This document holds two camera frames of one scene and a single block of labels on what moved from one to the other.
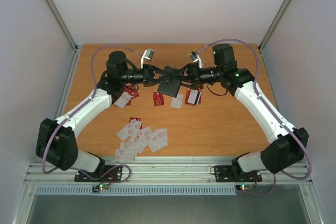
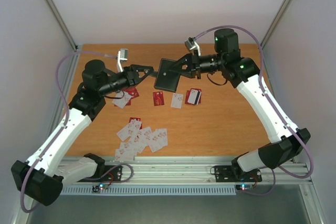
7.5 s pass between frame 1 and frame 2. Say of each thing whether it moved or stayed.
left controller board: stayed
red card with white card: stayed
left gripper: moved
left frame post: stayed
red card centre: stayed
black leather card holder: moved
